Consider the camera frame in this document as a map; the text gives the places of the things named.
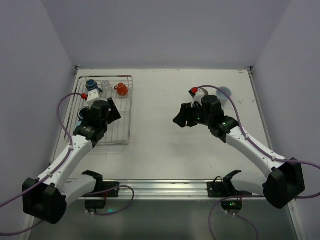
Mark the black controller box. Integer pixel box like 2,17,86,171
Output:
220,200,243,215
84,199,107,211

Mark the dark blue mug rear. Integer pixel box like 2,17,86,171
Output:
85,79,103,95

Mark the dark blue mug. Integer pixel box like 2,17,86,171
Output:
85,79,103,95
77,106,90,121

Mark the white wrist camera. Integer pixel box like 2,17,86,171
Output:
86,89,101,108
189,87,205,108

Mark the clear glass cup rear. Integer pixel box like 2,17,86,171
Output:
101,80,114,99

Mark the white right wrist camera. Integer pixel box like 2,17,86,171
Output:
189,87,205,108

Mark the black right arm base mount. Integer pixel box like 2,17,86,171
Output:
206,170,252,198

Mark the grey ceramic mug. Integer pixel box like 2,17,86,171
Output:
216,86,232,106

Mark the aluminium frame rail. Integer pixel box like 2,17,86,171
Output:
32,178,297,201

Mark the light blue cup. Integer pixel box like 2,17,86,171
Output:
74,121,82,129

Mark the orange ceramic cup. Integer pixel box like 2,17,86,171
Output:
114,82,129,97

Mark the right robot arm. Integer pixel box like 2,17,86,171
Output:
173,95,305,209

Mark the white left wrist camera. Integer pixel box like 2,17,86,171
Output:
86,89,101,108

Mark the metal wire dish rack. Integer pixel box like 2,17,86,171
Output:
64,75,134,146

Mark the dark blue mug front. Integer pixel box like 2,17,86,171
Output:
77,106,90,121

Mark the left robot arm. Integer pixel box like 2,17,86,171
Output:
22,97,121,225

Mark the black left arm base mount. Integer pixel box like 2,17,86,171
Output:
82,170,120,198

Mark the black left controller box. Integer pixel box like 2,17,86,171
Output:
84,199,107,211

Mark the black right controller box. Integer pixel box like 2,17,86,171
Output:
220,200,243,215

